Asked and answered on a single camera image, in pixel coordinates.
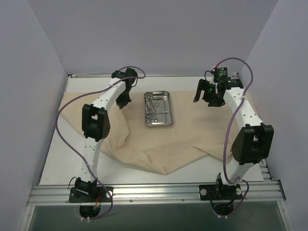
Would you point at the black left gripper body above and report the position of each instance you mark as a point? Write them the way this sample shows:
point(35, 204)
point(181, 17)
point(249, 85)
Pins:
point(123, 96)

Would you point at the aluminium front rail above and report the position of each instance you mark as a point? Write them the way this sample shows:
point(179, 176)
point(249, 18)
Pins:
point(146, 194)

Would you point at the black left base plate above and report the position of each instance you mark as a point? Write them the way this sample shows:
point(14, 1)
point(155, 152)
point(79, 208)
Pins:
point(98, 195)

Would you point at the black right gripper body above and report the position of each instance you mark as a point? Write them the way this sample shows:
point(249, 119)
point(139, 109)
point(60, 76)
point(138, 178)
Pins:
point(207, 91)

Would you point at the steel surgical scissors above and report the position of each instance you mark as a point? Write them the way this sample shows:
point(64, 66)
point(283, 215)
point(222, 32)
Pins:
point(151, 105)

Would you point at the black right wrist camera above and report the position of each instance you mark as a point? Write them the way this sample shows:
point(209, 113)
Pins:
point(220, 74)

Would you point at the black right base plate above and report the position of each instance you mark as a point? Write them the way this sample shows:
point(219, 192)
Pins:
point(224, 192)

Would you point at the steel surgical forceps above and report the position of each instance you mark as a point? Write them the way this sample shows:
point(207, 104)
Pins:
point(151, 116)

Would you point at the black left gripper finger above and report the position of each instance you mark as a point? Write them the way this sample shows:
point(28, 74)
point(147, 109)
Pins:
point(120, 103)
point(126, 101)

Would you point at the beige cloth wrap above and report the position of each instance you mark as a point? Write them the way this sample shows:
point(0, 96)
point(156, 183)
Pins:
point(197, 132)

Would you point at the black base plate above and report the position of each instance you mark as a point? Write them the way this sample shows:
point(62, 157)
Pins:
point(98, 195)
point(224, 192)

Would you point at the steel instrument tray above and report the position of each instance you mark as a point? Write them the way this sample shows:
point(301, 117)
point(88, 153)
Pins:
point(164, 99)

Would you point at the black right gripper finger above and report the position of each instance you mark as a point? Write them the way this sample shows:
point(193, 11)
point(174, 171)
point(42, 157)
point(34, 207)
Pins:
point(200, 87)
point(207, 97)

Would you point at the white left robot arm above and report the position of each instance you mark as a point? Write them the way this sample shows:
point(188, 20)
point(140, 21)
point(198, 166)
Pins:
point(96, 125)

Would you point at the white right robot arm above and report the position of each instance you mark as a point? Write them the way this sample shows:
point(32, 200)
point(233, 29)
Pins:
point(222, 88)

